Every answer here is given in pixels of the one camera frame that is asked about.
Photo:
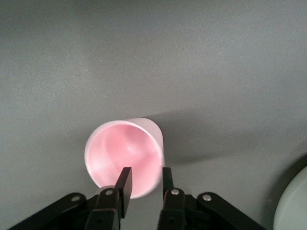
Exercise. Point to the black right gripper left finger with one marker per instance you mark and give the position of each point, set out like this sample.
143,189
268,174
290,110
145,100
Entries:
105,210

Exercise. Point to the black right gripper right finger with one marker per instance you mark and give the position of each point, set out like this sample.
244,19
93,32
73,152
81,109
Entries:
177,210

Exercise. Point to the pink plastic cup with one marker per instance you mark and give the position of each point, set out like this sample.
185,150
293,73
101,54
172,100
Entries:
120,148

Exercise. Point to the pale green cooking pot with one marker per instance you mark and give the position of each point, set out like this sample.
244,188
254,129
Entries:
295,203

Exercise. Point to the dark grey table mat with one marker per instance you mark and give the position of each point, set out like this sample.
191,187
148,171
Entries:
168,60

